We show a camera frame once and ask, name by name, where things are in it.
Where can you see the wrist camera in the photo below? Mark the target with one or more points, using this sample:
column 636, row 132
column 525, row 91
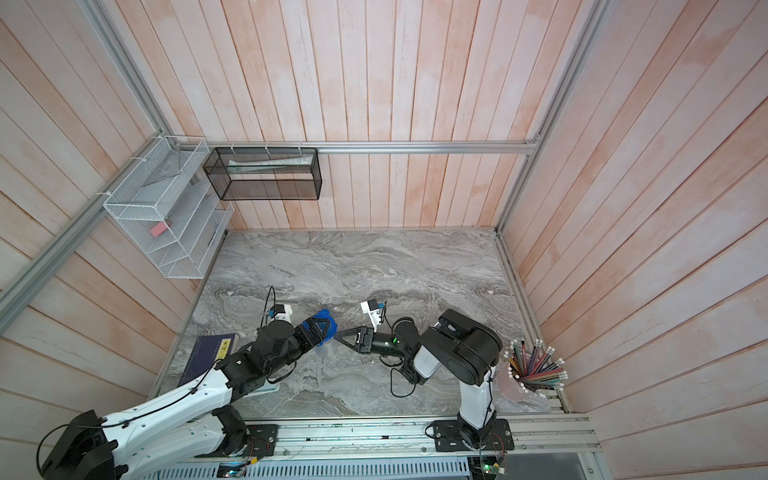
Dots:
column 375, row 312
column 279, row 312

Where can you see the clear plastic container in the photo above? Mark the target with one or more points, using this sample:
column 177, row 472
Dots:
column 329, row 350

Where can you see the blue container lid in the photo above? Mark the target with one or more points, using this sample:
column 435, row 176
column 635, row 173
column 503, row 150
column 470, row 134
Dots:
column 321, row 327

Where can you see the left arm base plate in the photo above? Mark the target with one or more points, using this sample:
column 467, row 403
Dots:
column 255, row 441

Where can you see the pencil holder with pencils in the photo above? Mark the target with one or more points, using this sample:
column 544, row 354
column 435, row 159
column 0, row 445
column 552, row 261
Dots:
column 528, row 369

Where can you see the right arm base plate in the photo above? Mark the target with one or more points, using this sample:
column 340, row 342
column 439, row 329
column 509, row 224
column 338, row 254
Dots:
column 459, row 436

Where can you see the aluminium frame bar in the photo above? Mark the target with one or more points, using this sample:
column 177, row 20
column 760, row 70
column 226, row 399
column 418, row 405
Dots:
column 393, row 147

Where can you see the black wire mesh basket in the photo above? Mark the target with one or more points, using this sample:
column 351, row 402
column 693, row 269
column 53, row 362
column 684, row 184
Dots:
column 264, row 173

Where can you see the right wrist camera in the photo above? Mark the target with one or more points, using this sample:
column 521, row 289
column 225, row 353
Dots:
column 375, row 312

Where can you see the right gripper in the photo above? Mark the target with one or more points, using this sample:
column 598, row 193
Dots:
column 368, row 342

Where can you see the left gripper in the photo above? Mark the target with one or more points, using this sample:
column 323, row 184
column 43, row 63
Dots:
column 307, row 340

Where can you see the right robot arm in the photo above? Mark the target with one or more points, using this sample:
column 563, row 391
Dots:
column 468, row 350

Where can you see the dark blue book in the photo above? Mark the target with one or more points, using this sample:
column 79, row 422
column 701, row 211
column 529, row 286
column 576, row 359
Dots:
column 207, row 350

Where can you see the white wire mesh shelf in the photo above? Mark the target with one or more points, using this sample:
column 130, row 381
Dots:
column 165, row 183

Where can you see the pink eraser block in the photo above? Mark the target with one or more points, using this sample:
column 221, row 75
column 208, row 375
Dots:
column 158, row 229

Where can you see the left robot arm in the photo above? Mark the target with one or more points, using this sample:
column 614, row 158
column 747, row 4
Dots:
column 197, row 418

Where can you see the aluminium front rail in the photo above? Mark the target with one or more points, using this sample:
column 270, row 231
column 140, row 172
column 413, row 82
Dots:
column 302, row 439

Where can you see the light teal case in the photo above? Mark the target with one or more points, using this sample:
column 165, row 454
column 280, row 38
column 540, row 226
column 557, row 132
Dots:
column 267, row 388

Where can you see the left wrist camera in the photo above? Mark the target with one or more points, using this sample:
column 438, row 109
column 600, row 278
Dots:
column 279, row 312

